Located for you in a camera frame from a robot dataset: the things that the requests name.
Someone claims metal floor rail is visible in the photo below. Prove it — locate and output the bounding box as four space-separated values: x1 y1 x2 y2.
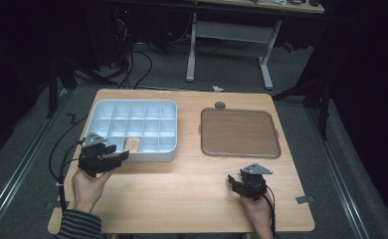
304 107 372 239
0 88 71 233

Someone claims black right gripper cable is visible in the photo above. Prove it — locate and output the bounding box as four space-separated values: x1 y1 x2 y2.
261 184 280 239

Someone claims person's left hand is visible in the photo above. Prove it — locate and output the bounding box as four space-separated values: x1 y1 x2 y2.
71 167 113 214

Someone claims black metal stand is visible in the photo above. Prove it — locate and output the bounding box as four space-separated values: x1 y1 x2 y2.
272 49 332 140
46 58 118 120

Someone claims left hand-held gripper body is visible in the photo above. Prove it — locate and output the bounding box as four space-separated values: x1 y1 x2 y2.
77 132 114 178

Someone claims white divided storage box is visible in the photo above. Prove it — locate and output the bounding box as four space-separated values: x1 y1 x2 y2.
85 99 179 163

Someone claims black floor cable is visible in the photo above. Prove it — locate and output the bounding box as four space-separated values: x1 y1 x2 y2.
48 113 91 185

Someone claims brown wooden tray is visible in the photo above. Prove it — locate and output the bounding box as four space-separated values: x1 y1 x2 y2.
200 108 282 159

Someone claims desk with white metal frame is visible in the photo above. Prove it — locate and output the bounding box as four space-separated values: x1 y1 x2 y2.
185 0 325 91

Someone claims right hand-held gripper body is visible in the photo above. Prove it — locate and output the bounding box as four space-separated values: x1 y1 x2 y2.
239 162 274 202

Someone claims bundle of black cables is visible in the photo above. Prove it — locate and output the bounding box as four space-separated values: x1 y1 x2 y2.
110 16 154 91

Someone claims beige cloth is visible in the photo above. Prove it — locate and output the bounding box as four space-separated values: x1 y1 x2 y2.
123 135 142 154

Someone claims person's right hand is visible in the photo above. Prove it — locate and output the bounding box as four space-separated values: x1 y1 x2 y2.
240 193 275 234

